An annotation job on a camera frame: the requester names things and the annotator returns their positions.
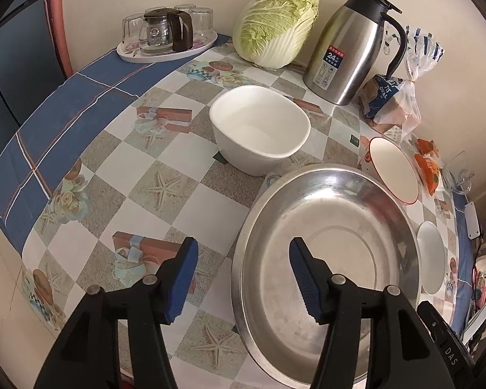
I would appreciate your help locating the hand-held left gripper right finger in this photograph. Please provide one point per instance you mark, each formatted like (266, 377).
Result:
(305, 279)

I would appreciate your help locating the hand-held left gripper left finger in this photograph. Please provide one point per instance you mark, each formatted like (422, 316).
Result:
(182, 279)

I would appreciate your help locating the large stainless steel basin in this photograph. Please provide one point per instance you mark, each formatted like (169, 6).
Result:
(348, 219)

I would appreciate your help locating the white round bowl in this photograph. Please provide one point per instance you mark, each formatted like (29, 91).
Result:
(431, 255)

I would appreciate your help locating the red-rimmed white bowl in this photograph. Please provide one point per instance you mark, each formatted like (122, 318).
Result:
(393, 170)

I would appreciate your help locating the white square bowl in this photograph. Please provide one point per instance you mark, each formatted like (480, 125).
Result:
(259, 125)

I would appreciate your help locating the white power strip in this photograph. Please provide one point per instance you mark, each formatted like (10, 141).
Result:
(472, 223)

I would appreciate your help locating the large orange snack packet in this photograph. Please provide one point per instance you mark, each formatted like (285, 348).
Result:
(429, 172)

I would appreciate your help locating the small orange snack packet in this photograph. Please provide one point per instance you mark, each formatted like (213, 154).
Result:
(426, 146)

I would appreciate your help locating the bagged sliced bread loaf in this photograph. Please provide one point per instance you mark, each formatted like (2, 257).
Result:
(388, 101)

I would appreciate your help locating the white oval tray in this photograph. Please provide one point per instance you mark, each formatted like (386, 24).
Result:
(129, 55)

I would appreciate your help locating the stainless steel thermos jug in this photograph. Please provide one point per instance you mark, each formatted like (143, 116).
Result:
(340, 48)

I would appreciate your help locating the clear drinking glass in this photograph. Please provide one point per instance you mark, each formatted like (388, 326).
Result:
(203, 22)
(131, 30)
(185, 8)

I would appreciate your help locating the napa cabbage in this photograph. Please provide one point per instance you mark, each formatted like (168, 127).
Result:
(275, 24)

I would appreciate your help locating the dark furniture panel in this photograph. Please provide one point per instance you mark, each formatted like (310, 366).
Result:
(8, 69)

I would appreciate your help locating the pink trim strip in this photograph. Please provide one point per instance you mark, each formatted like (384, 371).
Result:
(60, 32)

